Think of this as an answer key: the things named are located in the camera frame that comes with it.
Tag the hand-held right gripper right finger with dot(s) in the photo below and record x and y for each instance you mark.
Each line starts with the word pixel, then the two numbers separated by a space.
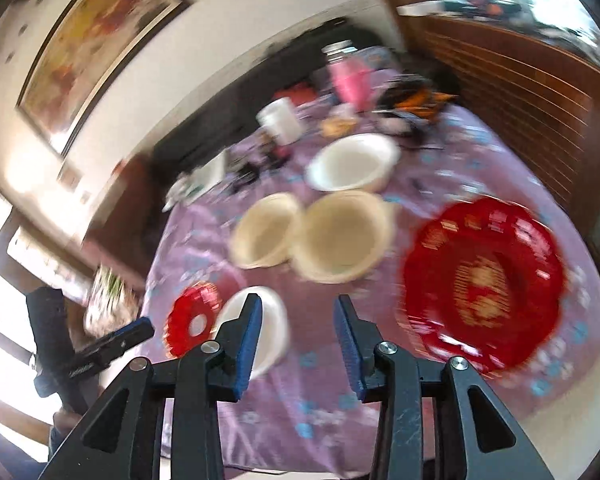
pixel 347 347

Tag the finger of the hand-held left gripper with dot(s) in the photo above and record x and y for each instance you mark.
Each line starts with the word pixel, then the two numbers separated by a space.
pixel 125 340

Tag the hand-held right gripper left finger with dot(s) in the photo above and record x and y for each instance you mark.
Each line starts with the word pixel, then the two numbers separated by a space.
pixel 246 347

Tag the small white bowl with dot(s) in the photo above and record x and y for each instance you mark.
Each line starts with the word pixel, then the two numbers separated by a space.
pixel 275 330

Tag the small red plate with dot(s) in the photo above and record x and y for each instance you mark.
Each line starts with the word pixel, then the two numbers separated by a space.
pixel 180 332

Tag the small cream bowl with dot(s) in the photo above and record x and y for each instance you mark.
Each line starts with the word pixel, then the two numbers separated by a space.
pixel 267 232

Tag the large red plate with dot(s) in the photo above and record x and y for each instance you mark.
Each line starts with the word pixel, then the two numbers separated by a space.
pixel 480 280

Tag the large white bowl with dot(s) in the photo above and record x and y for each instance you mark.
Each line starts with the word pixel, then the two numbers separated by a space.
pixel 352 162

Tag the green patterned cloth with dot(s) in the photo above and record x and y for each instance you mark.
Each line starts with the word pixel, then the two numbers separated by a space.
pixel 107 300

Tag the purple floral tablecloth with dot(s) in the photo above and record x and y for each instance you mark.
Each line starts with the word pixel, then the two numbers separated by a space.
pixel 305 410

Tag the large cream bowl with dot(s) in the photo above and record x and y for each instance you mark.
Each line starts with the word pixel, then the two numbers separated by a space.
pixel 340 240

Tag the dark brown furniture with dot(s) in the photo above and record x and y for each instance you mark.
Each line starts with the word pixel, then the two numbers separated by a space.
pixel 125 220

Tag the crumpled white cloth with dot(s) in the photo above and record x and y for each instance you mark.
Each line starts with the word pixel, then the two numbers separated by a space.
pixel 180 192

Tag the black motor with white label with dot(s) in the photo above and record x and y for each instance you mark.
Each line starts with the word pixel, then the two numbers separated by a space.
pixel 246 175

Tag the white folded paper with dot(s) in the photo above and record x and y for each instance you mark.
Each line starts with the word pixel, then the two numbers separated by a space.
pixel 211 172

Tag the black motor with red label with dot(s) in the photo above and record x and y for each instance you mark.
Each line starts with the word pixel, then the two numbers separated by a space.
pixel 275 152

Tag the yellow bread in bag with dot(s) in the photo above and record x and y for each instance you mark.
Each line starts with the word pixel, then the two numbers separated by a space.
pixel 339 126

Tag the white plastic jar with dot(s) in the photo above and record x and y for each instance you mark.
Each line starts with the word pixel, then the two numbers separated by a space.
pixel 280 120

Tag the black sofa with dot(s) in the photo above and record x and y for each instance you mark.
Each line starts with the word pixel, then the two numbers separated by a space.
pixel 220 110

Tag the pink plastic cup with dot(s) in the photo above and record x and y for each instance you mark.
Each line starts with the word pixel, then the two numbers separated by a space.
pixel 351 85

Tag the wooden slatted cabinet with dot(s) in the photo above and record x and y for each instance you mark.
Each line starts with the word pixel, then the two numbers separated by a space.
pixel 505 85

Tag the dark clutter on cabinet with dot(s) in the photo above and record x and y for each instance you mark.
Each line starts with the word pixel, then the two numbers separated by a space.
pixel 495 5

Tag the window with dark frame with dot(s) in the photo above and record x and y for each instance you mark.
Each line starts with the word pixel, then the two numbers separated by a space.
pixel 10 280

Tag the wall switch panel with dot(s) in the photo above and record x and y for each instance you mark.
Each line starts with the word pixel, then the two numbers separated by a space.
pixel 74 182

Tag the framed wall painting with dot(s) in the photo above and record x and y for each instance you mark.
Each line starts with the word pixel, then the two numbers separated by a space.
pixel 95 45

